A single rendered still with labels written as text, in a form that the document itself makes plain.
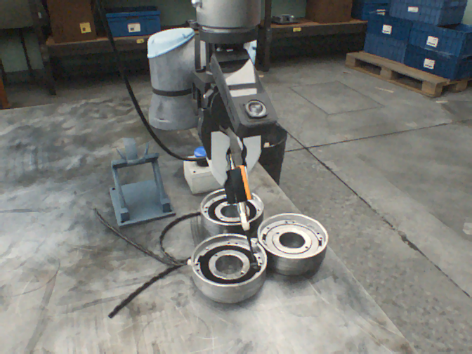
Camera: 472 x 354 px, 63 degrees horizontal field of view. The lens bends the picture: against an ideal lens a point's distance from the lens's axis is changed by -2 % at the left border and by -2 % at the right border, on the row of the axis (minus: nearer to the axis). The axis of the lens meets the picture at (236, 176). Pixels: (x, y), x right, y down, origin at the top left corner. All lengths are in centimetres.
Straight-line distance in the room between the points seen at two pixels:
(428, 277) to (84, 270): 152
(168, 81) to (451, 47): 338
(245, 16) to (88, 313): 42
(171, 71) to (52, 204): 42
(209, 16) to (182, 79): 54
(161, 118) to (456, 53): 336
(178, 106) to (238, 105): 59
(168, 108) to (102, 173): 26
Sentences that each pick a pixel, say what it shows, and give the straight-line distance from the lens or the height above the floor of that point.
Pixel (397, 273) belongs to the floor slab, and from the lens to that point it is 185.
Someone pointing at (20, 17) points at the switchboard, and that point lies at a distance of 427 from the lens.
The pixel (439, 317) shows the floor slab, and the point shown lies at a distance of 174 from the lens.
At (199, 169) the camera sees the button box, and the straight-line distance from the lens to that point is 75.
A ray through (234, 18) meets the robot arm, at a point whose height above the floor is 115.
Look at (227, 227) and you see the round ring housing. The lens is 62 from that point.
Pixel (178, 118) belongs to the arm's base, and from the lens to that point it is 101.
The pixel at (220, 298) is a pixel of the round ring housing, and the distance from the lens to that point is 54.
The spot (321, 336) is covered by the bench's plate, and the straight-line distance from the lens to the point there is 53.
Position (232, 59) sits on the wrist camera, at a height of 110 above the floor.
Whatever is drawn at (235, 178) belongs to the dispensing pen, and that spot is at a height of 94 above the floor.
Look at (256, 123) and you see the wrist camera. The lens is 42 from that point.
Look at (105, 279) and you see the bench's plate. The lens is 61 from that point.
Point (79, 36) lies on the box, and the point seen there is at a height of 49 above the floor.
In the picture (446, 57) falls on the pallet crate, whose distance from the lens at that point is 415.
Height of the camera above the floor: 122
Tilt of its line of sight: 31 degrees down
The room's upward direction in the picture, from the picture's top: straight up
